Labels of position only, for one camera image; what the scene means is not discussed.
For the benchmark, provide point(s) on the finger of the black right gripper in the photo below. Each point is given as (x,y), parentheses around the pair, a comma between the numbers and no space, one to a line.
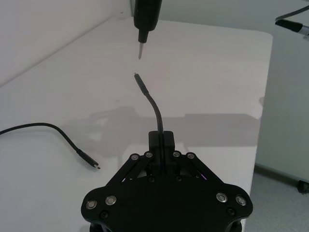
(147,12)

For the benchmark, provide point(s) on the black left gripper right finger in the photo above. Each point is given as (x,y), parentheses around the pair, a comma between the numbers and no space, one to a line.
(168,145)

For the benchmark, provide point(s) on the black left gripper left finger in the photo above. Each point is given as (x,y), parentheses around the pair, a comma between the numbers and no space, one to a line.
(154,145)

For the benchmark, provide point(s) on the black plug with silver tip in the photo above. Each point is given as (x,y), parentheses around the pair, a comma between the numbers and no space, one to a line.
(143,36)

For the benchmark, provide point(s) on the grey wheeled cabinet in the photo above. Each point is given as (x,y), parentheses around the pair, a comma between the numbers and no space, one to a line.
(285,108)

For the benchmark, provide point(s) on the black and silver rod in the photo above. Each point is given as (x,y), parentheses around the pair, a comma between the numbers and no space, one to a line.
(289,25)

